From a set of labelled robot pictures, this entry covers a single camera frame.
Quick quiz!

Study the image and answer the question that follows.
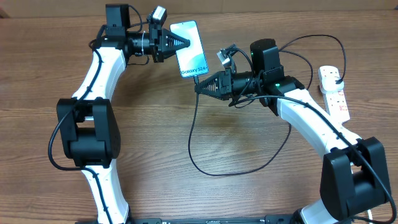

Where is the black USB charging cable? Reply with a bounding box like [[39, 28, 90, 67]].
[[187, 34, 347, 177]]

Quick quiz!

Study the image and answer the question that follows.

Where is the Samsung Galaxy smartphone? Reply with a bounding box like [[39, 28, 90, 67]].
[[170, 21, 209, 78]]

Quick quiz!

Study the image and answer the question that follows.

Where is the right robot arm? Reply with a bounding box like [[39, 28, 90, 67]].
[[195, 39, 396, 223]]

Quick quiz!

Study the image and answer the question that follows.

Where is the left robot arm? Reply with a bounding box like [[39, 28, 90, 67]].
[[48, 4, 190, 223]]

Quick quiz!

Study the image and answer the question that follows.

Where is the white USB charger plug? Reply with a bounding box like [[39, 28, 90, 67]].
[[320, 77, 345, 94]]

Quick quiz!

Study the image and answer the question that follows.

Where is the white power strip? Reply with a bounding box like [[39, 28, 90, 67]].
[[317, 65, 351, 126]]

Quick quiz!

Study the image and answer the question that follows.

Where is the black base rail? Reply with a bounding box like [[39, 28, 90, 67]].
[[74, 213, 299, 224]]

